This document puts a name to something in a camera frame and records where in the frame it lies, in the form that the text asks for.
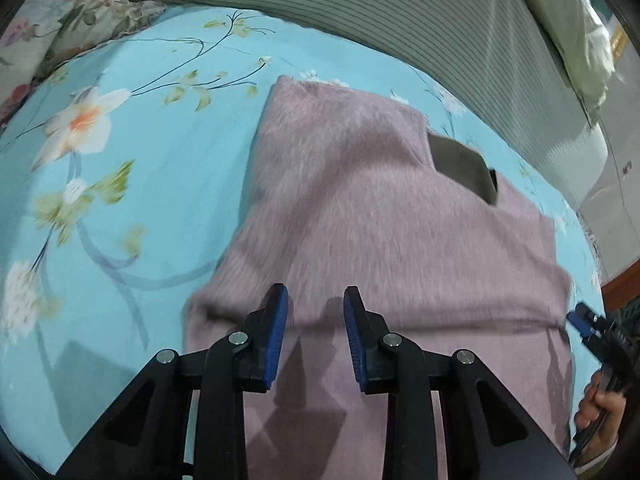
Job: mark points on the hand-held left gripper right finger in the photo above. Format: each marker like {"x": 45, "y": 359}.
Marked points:
{"x": 353, "y": 330}

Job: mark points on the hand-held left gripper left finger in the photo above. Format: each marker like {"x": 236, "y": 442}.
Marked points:
{"x": 276, "y": 330}

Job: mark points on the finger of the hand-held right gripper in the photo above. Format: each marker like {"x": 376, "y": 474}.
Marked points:
{"x": 578, "y": 319}

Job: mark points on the pink knit sweater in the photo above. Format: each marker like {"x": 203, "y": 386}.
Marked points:
{"x": 375, "y": 210}

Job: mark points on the person's right hand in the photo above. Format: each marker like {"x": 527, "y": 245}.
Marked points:
{"x": 605, "y": 407}

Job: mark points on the pale green pillow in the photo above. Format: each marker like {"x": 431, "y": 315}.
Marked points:
{"x": 565, "y": 20}

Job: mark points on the grey-green striped pillow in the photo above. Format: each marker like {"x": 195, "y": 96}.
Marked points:
{"x": 400, "y": 10}

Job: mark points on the floral ruffled pillow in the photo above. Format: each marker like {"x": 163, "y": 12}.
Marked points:
{"x": 60, "y": 10}

